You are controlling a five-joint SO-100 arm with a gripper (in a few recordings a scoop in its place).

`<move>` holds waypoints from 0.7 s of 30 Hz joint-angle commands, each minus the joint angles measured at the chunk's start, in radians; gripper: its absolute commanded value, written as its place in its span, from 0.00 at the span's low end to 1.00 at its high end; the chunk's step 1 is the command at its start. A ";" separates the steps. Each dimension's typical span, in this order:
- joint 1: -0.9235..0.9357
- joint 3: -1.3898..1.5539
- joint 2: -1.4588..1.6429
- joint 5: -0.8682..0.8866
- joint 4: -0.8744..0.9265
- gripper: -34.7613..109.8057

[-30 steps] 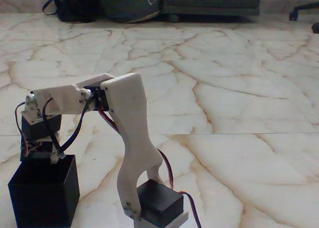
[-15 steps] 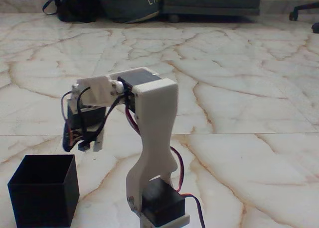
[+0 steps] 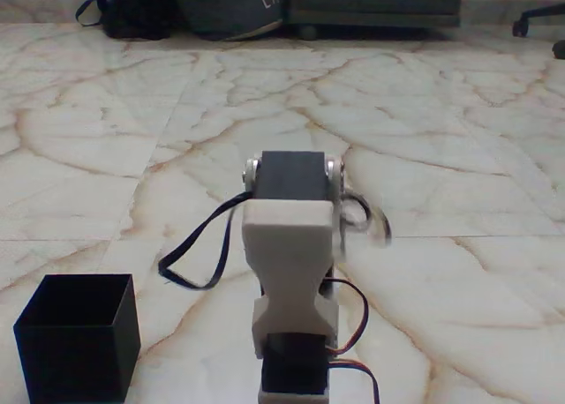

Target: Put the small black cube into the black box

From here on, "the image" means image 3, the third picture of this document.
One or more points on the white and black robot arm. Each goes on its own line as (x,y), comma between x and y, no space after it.
(287,245)

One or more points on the black box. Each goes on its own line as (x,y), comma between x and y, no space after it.
(66,360)

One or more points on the dark cabinet on casters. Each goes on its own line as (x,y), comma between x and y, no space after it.
(375,2)

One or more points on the black chair caster wheel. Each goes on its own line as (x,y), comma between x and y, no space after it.
(559,50)

